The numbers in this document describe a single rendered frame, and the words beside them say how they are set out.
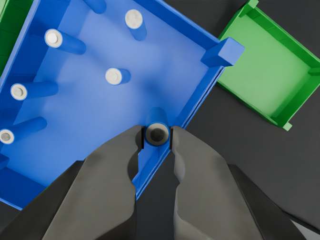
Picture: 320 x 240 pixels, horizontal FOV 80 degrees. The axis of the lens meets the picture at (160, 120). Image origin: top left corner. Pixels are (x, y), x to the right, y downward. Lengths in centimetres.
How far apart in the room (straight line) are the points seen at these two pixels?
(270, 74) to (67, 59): 55
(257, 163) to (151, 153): 50
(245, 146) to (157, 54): 50
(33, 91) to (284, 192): 78
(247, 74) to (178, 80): 40
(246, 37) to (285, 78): 17
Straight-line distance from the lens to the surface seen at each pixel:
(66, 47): 24
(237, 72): 63
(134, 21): 21
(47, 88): 28
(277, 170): 78
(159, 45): 27
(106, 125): 28
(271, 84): 68
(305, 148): 79
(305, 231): 87
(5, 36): 50
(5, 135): 27
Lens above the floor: 59
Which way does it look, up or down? 77 degrees down
